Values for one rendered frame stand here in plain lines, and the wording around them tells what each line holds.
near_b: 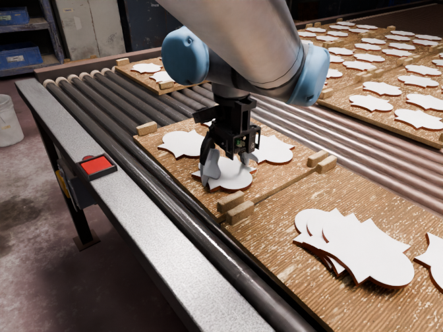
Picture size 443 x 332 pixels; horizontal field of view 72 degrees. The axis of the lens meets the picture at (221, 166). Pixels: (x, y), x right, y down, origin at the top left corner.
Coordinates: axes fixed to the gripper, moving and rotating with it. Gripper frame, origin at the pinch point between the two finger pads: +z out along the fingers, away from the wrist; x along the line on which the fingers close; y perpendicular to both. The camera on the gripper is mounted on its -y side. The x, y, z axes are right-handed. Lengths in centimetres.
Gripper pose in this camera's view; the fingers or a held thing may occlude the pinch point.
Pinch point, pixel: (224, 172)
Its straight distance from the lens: 70.7
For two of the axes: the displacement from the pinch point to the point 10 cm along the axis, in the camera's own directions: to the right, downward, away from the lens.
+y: 5.9, 4.6, -6.6
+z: 0.0, 8.2, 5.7
